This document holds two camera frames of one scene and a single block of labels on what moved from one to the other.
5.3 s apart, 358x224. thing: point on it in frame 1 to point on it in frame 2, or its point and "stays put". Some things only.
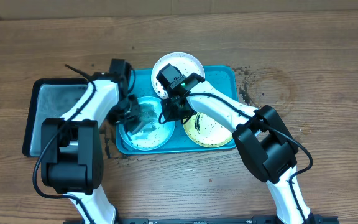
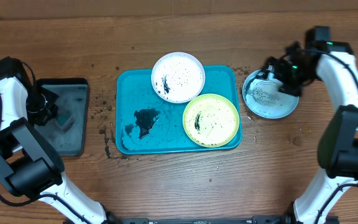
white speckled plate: [186, 63] stays put
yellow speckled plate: [206, 131] stays put
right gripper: [167, 105] to [276, 65]
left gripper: [134, 109] to [43, 119]
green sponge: [148, 116] to [63, 116]
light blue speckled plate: [162, 135] to [263, 98]
